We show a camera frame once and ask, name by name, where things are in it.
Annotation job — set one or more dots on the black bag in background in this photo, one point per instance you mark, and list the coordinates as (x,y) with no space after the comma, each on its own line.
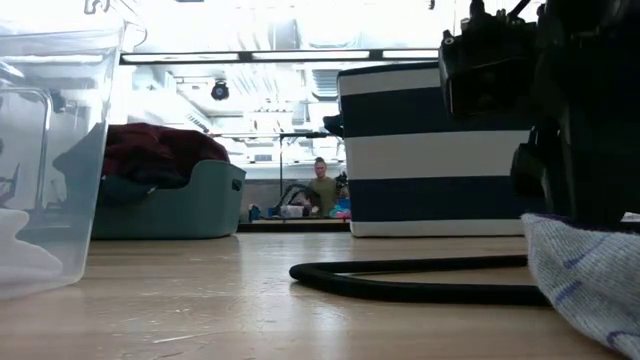
(295,200)

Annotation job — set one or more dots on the black horizontal frame bar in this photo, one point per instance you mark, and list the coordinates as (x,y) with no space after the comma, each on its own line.
(245,56)

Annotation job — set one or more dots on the teal plastic bin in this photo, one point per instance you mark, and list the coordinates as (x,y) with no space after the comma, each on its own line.
(190,205)

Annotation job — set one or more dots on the navy white striped fabric basket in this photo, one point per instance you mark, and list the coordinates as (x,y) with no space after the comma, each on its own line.
(425,155)

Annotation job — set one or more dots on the round black hanging camera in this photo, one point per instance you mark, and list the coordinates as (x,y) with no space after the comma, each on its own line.
(220,91)

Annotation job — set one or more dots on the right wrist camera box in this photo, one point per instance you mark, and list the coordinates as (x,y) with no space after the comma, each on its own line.
(485,75)

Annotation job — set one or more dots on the clear plastic bin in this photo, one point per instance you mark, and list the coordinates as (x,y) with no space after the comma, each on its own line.
(75,150)

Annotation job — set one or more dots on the grey knit cloth purple stripes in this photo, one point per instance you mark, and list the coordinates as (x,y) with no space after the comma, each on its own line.
(585,280)

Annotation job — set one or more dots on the person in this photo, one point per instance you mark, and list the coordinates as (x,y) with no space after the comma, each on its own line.
(325,187)

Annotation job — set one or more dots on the maroon cloth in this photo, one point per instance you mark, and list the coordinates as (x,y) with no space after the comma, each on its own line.
(160,150)

